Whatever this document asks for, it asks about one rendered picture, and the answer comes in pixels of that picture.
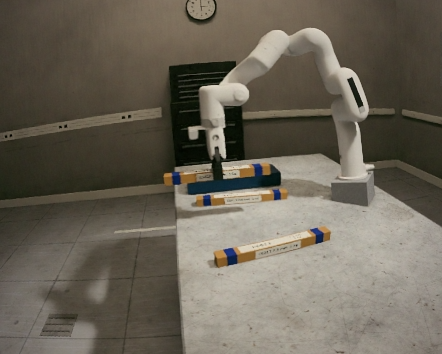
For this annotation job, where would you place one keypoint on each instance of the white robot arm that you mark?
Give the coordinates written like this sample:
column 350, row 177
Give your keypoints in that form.
column 353, row 108

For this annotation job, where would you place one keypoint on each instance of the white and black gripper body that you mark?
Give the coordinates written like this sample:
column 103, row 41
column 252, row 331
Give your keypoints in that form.
column 215, row 137

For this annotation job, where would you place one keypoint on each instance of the dark blue rectangular slab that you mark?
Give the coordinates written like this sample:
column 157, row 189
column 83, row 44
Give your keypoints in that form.
column 236, row 183

